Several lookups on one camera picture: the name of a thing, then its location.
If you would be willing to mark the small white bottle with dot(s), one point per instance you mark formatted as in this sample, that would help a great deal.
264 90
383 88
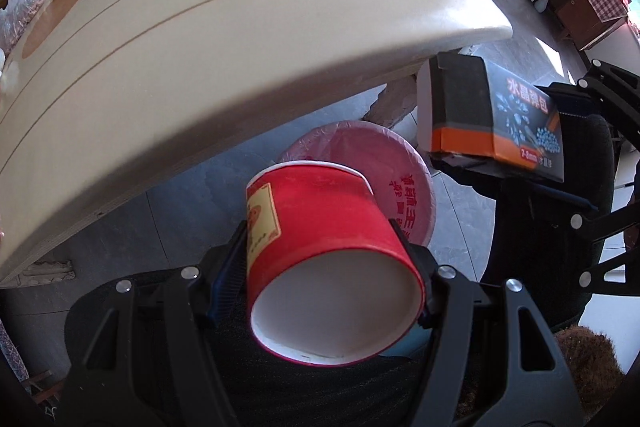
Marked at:
542 3

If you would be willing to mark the beige wooden table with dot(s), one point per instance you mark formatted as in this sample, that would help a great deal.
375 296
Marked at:
200 57

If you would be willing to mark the brown fuzzy coat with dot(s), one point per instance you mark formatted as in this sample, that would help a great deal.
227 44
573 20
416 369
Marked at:
590 362

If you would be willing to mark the clear plastic bag of nuts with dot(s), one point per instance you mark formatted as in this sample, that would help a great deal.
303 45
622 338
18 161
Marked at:
22 14

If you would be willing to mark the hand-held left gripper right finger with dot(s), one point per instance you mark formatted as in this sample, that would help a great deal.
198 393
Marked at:
436 302

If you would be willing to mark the black orange box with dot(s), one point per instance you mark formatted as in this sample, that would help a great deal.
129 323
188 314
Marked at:
465 97

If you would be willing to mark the red paper cup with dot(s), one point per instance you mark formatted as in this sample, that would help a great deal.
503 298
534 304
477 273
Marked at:
325 217

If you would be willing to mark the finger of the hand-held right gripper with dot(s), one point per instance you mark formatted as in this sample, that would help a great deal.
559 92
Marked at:
607 82
525 189

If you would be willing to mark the light blue plastic stool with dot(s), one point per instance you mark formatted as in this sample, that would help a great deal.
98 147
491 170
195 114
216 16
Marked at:
407 342

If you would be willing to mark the pink trash bin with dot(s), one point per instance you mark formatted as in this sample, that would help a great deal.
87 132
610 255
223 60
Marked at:
390 167

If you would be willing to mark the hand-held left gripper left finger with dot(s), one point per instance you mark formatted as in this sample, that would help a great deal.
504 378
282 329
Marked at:
230 277

